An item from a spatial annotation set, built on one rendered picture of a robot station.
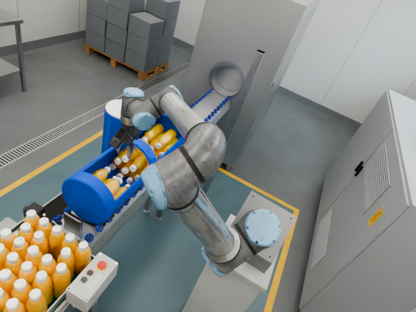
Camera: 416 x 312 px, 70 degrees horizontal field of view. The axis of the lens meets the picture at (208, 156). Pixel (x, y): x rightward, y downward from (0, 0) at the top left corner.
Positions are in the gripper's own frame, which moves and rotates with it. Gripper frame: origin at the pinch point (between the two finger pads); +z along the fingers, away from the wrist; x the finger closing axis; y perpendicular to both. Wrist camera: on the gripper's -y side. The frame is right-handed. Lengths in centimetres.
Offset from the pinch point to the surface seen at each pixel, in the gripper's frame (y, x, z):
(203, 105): 149, 9, 39
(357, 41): 496, -124, -8
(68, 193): -22.1, 14.5, 20.0
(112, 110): 62, 51, 27
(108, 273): -46, -28, 19
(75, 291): -58, -22, 19
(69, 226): -30.2, 6.9, 32.3
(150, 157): 19.7, -6.1, 11.6
